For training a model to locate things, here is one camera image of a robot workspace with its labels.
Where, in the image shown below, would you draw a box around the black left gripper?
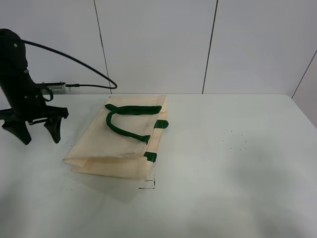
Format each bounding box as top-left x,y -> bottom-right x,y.
0,74 -> 69,145

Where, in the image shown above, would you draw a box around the white linen bag green handles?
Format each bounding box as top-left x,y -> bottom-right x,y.
63,95 -> 169,179

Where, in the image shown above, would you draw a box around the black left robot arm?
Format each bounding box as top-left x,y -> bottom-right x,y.
0,29 -> 69,145

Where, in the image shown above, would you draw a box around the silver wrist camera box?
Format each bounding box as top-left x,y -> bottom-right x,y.
37,82 -> 66,95

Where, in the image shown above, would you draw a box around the black cable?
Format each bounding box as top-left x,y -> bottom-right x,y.
21,38 -> 118,102

